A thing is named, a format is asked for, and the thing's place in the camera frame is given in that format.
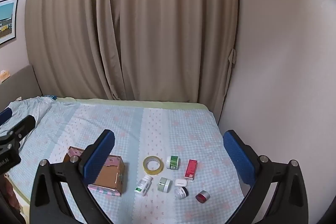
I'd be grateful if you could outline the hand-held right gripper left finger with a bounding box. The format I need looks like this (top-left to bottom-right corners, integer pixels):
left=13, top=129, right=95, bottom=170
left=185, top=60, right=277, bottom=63
left=29, top=130, right=116, bottom=224

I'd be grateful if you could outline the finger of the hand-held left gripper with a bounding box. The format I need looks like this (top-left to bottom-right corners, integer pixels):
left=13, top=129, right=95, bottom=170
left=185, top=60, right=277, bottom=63
left=0, top=108, right=13, bottom=126
left=7, top=115, right=36, bottom=140

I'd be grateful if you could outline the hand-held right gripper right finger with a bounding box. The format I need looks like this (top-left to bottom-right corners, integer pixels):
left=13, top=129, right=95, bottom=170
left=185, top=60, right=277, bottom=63
left=223, top=130, right=309, bottom=224

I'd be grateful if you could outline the cardboard box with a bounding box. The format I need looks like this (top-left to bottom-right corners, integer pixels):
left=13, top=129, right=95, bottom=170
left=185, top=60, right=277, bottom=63
left=63, top=146, right=125, bottom=197

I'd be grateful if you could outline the yellow tape roll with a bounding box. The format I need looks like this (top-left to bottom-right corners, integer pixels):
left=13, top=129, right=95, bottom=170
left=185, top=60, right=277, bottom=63
left=143, top=155, right=164, bottom=176

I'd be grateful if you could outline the red carton box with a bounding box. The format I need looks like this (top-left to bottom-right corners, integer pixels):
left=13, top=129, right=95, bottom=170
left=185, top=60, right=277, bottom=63
left=184, top=159, right=198, bottom=182

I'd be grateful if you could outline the white pill bottle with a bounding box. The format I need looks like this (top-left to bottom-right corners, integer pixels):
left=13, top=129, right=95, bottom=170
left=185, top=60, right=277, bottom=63
left=134, top=175, right=153, bottom=197

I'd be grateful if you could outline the red lid silver jar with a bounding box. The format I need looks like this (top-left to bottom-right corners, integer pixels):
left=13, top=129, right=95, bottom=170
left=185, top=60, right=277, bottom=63
left=195, top=190, right=211, bottom=204

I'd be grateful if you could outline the green label white jar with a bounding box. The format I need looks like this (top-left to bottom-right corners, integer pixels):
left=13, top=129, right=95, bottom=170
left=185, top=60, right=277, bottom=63
left=166, top=155, right=181, bottom=170

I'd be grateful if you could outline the black lid white jar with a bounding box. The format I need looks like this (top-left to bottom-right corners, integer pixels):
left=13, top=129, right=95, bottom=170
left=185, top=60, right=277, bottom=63
left=175, top=186, right=189, bottom=200

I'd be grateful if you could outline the pale green cream jar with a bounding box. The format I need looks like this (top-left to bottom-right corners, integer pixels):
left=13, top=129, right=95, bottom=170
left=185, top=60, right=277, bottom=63
left=157, top=177, right=172, bottom=193

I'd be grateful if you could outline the grey padded headboard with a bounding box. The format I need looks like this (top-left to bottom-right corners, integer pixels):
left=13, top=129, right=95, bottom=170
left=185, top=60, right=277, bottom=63
left=0, top=64, right=43, bottom=107

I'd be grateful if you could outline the blue checked bedsheet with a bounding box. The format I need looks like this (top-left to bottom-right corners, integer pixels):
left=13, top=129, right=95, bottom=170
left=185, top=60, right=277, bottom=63
left=0, top=97, right=246, bottom=224

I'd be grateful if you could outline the pale green mattress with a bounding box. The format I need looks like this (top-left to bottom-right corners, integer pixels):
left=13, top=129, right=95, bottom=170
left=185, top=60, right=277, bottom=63
left=56, top=97, right=211, bottom=112

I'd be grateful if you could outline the framed wall poster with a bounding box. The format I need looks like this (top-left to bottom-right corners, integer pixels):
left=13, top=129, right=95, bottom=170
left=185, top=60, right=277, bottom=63
left=0, top=0, right=20, bottom=45

